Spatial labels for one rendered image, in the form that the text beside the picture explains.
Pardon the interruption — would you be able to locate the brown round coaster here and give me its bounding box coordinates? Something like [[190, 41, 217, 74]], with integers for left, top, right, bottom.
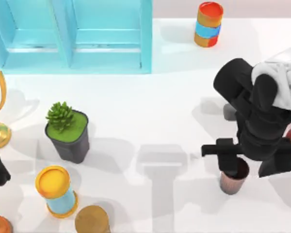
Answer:
[[74, 205, 111, 233]]

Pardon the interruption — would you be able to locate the orange and blue can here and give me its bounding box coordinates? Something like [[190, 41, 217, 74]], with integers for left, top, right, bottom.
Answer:
[[194, 1, 224, 48]]

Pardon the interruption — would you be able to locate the grey rounded box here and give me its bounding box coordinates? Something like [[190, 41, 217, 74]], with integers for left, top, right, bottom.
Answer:
[[223, 102, 238, 122]]

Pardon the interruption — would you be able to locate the brown cup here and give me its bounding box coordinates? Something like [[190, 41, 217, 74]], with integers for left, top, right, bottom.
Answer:
[[219, 159, 251, 196]]

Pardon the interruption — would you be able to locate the green plant in grey pot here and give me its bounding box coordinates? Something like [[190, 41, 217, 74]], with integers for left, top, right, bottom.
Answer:
[[44, 101, 90, 164]]

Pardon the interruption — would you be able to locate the light blue rack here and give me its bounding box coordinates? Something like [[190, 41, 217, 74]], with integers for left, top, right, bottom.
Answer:
[[0, 0, 153, 75]]

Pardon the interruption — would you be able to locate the gold trophy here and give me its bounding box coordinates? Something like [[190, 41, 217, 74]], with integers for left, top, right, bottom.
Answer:
[[0, 70, 12, 149]]

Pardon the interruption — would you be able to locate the yellow and blue canister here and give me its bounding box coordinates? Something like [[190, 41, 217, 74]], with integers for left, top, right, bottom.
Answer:
[[34, 165, 79, 218]]

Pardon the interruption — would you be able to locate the copper coloured round object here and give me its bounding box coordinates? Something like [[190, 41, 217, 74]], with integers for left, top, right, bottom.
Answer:
[[0, 214, 14, 233]]

